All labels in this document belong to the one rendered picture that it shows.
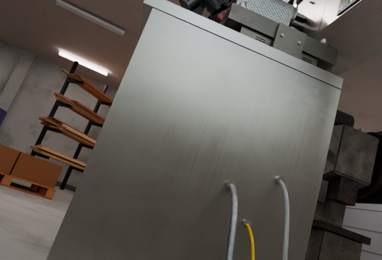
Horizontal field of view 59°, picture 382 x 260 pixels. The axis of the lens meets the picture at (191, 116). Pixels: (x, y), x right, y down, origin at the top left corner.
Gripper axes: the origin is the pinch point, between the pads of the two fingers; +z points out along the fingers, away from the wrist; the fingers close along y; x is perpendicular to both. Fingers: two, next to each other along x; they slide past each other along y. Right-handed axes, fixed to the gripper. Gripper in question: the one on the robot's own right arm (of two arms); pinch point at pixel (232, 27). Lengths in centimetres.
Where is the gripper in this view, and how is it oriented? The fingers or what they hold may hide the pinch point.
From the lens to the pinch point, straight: 135.6
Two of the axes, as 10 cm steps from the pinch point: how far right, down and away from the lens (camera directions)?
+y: 2.3, -2.1, -9.5
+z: 6.4, 7.7, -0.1
